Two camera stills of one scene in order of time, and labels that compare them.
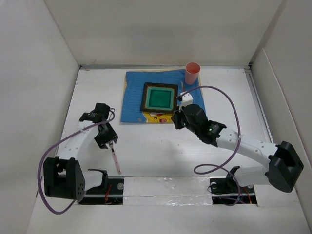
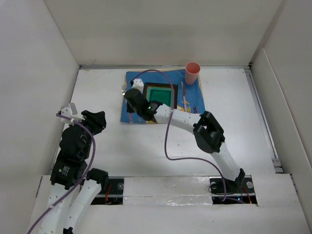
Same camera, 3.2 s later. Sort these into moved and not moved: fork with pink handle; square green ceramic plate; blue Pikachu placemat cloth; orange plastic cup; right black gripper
Moved: right black gripper; fork with pink handle
Not moved: square green ceramic plate; orange plastic cup; blue Pikachu placemat cloth
